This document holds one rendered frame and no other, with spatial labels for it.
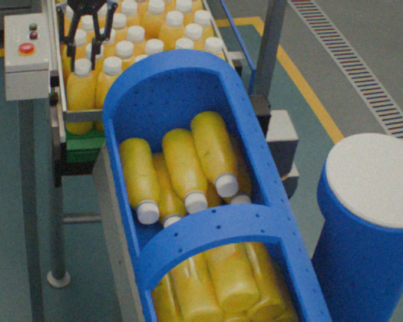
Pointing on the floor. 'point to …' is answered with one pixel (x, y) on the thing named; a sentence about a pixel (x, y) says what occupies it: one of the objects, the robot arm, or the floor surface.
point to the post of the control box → (28, 161)
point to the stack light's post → (269, 47)
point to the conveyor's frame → (58, 168)
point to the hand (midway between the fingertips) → (83, 55)
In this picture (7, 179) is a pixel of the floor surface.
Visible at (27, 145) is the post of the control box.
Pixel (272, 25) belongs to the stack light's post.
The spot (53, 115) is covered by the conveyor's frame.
